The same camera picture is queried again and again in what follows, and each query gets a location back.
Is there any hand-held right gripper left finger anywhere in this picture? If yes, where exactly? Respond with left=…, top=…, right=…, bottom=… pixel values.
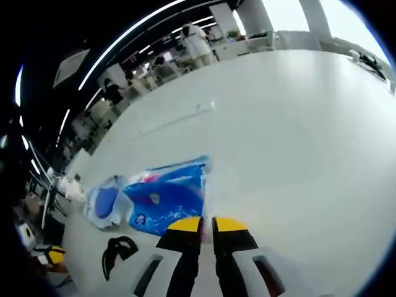
left=123, top=216, right=202, bottom=297

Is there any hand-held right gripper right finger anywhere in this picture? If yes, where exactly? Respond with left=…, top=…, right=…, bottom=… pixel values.
left=211, top=217, right=314, bottom=297

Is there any black cable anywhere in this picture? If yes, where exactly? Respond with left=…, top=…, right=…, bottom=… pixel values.
left=101, top=236, right=139, bottom=282

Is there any white paper cup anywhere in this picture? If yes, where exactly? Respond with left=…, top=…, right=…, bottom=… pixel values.
left=58, top=178, right=85, bottom=202

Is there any blue floral tissue packet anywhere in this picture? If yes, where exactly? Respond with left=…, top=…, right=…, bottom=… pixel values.
left=123, top=155, right=214, bottom=245

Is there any white blue tissue packet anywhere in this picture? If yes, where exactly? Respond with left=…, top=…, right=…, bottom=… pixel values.
left=82, top=174, right=132, bottom=230

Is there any ceiling air vent panel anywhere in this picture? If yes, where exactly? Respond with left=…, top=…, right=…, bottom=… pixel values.
left=52, top=49, right=91, bottom=89

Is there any long ceiling light strip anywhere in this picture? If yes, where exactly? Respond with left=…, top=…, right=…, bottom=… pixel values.
left=78, top=0, right=187, bottom=91

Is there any black white device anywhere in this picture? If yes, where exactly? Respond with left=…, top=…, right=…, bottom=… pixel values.
left=348, top=49, right=388, bottom=78

